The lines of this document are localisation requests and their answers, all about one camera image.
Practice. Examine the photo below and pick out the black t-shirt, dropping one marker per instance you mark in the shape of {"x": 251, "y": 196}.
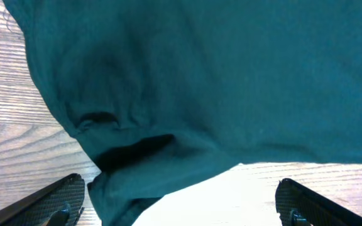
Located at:
{"x": 164, "y": 94}

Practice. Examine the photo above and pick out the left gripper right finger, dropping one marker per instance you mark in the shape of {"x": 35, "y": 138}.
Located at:
{"x": 299, "y": 205}

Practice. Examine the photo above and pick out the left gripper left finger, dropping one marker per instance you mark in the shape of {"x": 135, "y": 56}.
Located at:
{"x": 60, "y": 203}

